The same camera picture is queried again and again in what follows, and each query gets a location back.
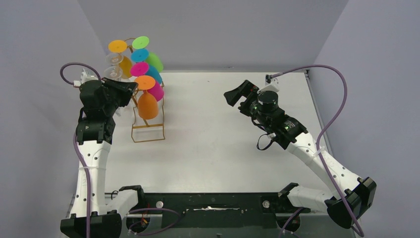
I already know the orange plastic wine glass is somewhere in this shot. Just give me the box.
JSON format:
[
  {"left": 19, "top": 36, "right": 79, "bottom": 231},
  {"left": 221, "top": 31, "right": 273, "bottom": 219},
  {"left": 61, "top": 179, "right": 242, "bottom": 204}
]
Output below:
[{"left": 135, "top": 75, "right": 159, "bottom": 120}]

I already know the magenta plastic wine glass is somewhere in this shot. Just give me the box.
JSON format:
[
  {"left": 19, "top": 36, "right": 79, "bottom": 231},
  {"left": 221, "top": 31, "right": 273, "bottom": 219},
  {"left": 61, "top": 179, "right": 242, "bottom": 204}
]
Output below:
[{"left": 130, "top": 62, "right": 164, "bottom": 102}]

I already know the blue plastic wine glass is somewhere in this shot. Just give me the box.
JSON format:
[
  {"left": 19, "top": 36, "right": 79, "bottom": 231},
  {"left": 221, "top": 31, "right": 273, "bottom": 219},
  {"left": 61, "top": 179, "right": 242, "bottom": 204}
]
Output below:
[{"left": 130, "top": 62, "right": 163, "bottom": 85}]

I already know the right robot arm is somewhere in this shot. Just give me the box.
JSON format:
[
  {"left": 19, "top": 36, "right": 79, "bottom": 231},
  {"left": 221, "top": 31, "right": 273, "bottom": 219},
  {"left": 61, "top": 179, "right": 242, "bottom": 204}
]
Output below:
[{"left": 223, "top": 80, "right": 377, "bottom": 229}]

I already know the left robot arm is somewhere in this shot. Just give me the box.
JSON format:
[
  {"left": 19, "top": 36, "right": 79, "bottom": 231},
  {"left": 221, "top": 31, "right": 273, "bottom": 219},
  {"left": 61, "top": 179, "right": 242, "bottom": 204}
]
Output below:
[{"left": 60, "top": 79, "right": 144, "bottom": 238}]

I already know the clear wine glass middle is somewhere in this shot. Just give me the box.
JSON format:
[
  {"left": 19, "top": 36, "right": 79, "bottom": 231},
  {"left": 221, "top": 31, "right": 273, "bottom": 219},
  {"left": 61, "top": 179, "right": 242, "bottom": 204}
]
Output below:
[{"left": 104, "top": 66, "right": 123, "bottom": 81}]

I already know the clear wine glass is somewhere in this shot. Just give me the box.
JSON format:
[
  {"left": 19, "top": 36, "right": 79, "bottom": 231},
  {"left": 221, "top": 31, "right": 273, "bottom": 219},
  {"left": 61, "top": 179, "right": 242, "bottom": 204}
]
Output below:
[
  {"left": 105, "top": 53, "right": 124, "bottom": 65},
  {"left": 104, "top": 66, "right": 123, "bottom": 81}
]

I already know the clear wine glass upper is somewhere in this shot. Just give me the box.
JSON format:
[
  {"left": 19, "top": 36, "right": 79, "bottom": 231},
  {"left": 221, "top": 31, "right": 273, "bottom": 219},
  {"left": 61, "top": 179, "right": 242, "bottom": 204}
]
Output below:
[{"left": 105, "top": 53, "right": 124, "bottom": 65}]

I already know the yellow-orange plastic wine glass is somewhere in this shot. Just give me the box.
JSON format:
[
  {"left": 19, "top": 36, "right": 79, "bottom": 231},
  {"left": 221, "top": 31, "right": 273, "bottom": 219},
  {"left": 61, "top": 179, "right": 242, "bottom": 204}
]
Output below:
[{"left": 106, "top": 40, "right": 132, "bottom": 79}]

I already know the green plastic wine glass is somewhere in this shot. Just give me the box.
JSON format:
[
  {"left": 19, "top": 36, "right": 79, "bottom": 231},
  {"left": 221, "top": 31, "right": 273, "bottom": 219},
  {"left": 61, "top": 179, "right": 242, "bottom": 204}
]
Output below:
[{"left": 130, "top": 36, "right": 164, "bottom": 72}]

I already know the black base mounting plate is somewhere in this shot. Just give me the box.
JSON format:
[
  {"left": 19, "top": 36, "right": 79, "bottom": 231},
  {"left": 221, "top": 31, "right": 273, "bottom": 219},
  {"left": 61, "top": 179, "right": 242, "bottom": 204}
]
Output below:
[{"left": 108, "top": 192, "right": 329, "bottom": 238}]

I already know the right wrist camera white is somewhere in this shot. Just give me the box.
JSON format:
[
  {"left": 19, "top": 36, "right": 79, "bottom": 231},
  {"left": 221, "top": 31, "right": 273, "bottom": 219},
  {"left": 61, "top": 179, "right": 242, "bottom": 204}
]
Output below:
[{"left": 258, "top": 74, "right": 280, "bottom": 93}]

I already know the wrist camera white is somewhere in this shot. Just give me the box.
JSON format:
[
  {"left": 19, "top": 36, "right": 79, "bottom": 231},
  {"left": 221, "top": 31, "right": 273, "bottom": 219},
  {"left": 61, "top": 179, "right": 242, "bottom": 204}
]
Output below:
[
  {"left": 258, "top": 74, "right": 280, "bottom": 93},
  {"left": 73, "top": 68, "right": 98, "bottom": 88}
]

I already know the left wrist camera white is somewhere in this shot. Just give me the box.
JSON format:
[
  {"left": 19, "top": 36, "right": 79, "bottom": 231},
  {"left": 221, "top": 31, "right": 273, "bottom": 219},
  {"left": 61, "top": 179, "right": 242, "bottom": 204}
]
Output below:
[{"left": 73, "top": 68, "right": 98, "bottom": 88}]

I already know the gold wire glass rack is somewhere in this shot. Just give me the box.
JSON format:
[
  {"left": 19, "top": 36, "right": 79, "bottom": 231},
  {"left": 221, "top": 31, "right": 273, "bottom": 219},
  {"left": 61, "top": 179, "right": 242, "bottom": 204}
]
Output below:
[{"left": 108, "top": 36, "right": 165, "bottom": 143}]

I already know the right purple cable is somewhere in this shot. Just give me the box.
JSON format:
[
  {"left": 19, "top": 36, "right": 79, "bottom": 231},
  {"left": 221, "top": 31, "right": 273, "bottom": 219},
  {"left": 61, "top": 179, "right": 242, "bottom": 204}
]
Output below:
[{"left": 271, "top": 64, "right": 366, "bottom": 238}]

